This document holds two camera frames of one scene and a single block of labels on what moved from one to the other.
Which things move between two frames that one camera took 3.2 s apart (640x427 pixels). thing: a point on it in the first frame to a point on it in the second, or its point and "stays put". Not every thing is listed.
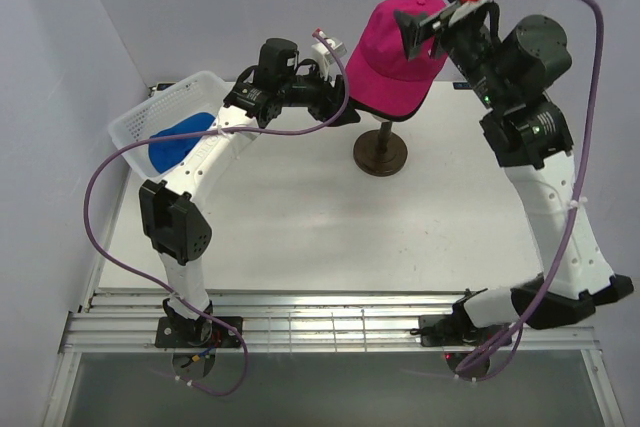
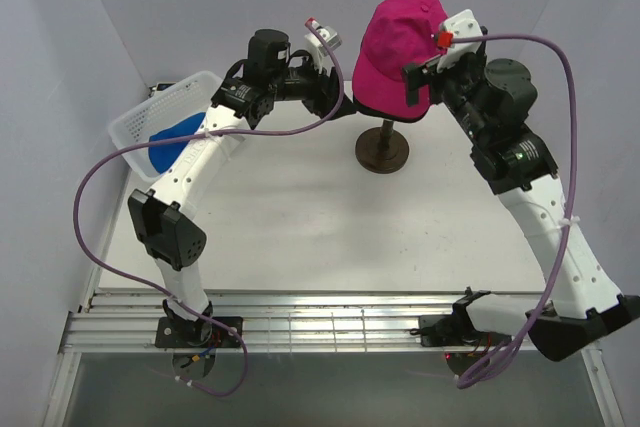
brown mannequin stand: [380, 152] stays put
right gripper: [414, 28] to [420, 75]
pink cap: [382, 81] stays put
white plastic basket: [201, 93] stays put
